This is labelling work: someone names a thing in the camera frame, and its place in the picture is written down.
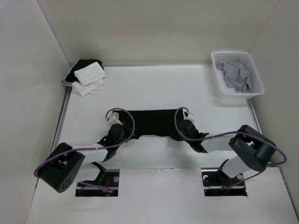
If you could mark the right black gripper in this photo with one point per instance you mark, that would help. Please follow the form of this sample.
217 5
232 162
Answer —
174 135

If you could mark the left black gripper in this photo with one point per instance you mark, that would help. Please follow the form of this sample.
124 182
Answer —
129 130

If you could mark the black tank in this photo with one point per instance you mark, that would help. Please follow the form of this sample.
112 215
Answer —
82 63
151 122

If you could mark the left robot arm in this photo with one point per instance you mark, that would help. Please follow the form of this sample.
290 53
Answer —
67 165

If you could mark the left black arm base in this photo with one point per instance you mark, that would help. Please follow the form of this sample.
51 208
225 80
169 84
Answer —
105 184

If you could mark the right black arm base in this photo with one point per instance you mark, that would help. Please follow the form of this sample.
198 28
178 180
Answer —
218 184

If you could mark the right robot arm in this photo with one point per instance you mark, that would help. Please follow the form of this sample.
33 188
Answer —
253 150

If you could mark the lower folded white tank top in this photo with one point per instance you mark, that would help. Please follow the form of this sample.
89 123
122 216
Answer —
94 88

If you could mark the folded white tank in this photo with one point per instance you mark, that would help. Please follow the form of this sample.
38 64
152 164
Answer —
90 74
94 88

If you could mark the upper folded white tank top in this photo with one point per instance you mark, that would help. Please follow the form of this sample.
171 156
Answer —
90 74

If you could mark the grey tank top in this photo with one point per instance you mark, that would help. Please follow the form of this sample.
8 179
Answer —
235 75

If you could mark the folded black tank top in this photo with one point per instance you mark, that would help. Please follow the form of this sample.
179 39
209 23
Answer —
82 63

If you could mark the white plastic basket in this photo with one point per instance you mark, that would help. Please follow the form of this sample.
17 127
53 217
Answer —
244 58

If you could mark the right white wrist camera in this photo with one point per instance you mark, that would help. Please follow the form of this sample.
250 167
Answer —
189 116

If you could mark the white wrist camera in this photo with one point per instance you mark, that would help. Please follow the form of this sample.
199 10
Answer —
189 116
114 119

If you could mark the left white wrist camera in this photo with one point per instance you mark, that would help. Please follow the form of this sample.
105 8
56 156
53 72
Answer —
114 119

